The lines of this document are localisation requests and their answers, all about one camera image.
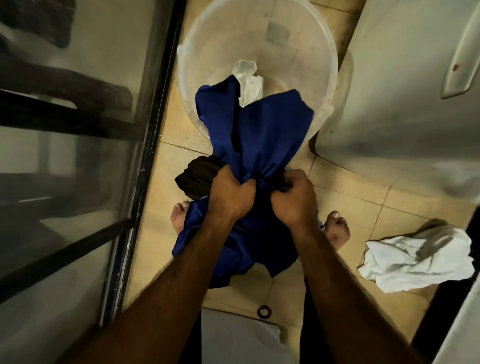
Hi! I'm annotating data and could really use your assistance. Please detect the person's left hand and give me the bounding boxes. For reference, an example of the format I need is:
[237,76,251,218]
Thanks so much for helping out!
[208,164,258,226]

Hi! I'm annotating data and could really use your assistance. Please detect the person's right hand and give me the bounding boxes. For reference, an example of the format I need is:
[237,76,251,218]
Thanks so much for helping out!
[270,168,319,232]

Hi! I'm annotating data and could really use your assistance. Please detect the black eyelet curtain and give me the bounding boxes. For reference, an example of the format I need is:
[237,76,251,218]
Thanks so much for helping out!
[174,155,226,202]

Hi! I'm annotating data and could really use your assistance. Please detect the blue eyelet curtain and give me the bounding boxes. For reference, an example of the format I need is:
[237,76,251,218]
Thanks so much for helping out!
[171,74,316,290]

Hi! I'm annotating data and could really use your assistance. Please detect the white towel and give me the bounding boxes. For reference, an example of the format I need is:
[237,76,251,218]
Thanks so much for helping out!
[231,59,265,109]

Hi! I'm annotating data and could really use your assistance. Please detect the large white clothes cloth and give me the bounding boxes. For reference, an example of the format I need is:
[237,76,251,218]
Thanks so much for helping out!
[358,226,473,295]

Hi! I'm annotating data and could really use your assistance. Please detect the white washing machine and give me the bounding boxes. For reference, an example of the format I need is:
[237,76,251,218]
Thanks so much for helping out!
[309,0,480,206]

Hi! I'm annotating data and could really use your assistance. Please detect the translucent white plastic bucket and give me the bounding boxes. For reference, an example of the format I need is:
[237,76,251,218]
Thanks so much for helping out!
[176,0,340,142]

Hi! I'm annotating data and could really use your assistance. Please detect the person's left forearm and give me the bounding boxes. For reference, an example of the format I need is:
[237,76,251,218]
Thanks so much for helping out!
[73,217,242,364]

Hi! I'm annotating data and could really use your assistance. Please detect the person's right forearm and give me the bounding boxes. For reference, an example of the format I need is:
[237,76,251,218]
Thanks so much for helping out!
[296,224,425,364]

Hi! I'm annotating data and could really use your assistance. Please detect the person's left foot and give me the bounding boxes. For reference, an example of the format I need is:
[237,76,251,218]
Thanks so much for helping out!
[170,201,193,236]

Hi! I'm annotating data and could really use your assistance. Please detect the dark wooden furniture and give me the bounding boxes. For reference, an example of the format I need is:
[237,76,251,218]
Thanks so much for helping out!
[0,52,135,140]

